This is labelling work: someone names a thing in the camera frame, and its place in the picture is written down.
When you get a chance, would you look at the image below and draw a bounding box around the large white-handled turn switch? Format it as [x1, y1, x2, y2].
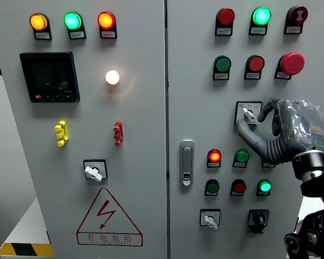
[234, 100, 263, 126]

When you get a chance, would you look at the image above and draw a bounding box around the large red stop button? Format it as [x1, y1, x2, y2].
[274, 52, 306, 80]

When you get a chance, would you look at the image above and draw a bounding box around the small unlit green lamp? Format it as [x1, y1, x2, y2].
[232, 149, 250, 169]

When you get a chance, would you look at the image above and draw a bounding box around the small lit green lamp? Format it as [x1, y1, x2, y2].
[256, 179, 272, 197]

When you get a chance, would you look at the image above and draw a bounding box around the large red push button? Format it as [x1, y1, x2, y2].
[244, 54, 266, 80]

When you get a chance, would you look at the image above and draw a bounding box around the small red push button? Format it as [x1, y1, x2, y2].
[229, 179, 247, 197]

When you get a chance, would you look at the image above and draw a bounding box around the small lit red lamp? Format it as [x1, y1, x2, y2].
[206, 148, 222, 168]

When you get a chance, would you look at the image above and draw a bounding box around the large green push button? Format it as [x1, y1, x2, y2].
[212, 55, 232, 81]

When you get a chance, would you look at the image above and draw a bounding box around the grey cabinet door with lock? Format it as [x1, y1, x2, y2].
[166, 0, 324, 259]

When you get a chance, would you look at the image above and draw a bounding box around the small green push button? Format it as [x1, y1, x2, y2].
[204, 179, 220, 197]

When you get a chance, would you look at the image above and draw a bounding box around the dark red buzzer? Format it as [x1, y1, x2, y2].
[283, 5, 308, 35]

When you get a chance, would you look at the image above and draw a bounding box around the large green lamp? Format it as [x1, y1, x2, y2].
[64, 11, 87, 40]
[248, 6, 272, 36]

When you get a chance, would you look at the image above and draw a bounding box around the silver door lock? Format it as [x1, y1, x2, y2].
[179, 139, 195, 187]

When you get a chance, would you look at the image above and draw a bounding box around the large unlit red lamp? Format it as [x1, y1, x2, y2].
[214, 8, 236, 37]

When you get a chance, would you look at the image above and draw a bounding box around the grey cabinet door with display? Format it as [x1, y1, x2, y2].
[0, 0, 168, 259]

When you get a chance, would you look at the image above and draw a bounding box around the white lamp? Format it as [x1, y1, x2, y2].
[105, 70, 121, 86]

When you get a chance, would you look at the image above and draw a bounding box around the red warning triangle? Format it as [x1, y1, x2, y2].
[76, 187, 144, 247]

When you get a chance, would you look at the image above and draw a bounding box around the large lit red lamp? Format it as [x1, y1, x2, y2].
[97, 11, 118, 40]

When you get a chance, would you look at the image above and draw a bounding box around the black display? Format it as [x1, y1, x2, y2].
[19, 51, 81, 104]

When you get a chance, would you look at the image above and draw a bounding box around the large yellow lamp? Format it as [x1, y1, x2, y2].
[29, 12, 53, 41]

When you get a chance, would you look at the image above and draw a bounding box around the black and yellow striped tape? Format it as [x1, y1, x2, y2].
[0, 242, 55, 258]

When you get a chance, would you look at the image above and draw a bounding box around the black-handled turn switch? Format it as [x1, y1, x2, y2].
[247, 209, 270, 235]

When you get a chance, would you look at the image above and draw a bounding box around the small white-handled turn switch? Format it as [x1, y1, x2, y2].
[199, 208, 221, 231]

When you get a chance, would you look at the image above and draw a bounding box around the small red handle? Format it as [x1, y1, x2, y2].
[113, 120, 124, 147]

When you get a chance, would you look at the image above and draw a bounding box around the white-handled switch on black plate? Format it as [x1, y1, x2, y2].
[83, 159, 109, 183]

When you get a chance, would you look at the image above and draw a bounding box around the small yellow handle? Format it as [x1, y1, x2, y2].
[54, 120, 69, 147]

